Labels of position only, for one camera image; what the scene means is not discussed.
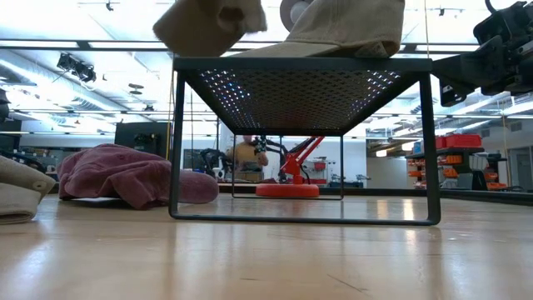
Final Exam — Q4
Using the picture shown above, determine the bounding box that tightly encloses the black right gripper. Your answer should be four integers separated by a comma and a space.
432, 0, 533, 108

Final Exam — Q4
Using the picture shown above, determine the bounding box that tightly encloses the maroon baseball cap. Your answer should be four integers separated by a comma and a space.
57, 143, 221, 210

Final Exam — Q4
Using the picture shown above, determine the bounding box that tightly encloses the black storage rack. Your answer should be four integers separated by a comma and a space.
406, 146, 510, 193

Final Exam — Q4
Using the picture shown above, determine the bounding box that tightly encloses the black perforated metal stand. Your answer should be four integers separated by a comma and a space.
168, 56, 442, 227

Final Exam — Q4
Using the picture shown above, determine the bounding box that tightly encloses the red desk lamp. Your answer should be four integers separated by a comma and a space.
255, 0, 326, 199

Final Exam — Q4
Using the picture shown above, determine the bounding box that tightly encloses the person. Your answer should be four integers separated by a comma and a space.
227, 134, 270, 183

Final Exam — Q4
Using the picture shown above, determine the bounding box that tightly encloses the black monitor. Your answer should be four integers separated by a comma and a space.
114, 121, 171, 160

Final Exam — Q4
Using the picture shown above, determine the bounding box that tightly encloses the black ceiling-mounted device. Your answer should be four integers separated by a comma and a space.
56, 52, 98, 83

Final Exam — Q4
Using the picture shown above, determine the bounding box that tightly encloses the black aluminium table frame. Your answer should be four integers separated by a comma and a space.
218, 182, 533, 208

